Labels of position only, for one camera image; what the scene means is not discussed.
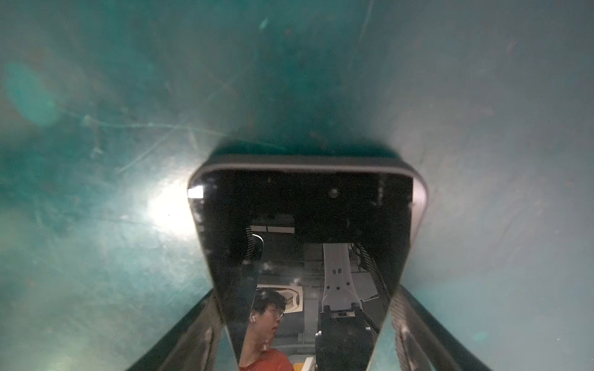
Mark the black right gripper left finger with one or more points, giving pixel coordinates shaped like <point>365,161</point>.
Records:
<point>191,344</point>

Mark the black phone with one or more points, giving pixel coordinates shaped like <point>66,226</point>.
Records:
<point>305,253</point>

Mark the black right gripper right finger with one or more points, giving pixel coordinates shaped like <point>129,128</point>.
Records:
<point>423,343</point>

